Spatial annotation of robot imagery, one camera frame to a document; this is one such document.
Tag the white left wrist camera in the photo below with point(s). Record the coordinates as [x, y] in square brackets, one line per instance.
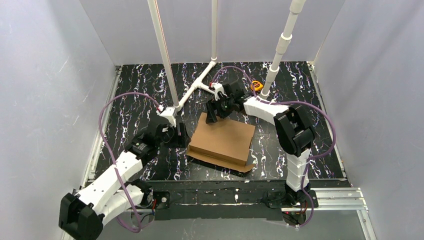
[169, 113]

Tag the yellow tape measure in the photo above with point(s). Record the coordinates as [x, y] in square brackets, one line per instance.
[256, 86]

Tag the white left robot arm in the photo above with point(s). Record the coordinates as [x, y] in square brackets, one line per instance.
[83, 215]

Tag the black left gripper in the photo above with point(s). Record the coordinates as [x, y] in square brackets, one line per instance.
[180, 135]

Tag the white wooden corner post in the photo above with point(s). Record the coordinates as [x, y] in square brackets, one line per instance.
[160, 36]

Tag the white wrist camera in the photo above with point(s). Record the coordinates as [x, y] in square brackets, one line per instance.
[169, 113]
[218, 91]

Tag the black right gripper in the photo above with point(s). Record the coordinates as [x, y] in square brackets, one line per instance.
[218, 105]

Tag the brown cardboard box sheet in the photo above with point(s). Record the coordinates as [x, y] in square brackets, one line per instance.
[225, 143]

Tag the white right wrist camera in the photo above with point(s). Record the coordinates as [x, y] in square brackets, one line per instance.
[218, 91]

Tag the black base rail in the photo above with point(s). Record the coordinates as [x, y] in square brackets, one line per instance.
[227, 199]

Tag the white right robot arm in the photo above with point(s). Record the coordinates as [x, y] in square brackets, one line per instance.
[293, 128]

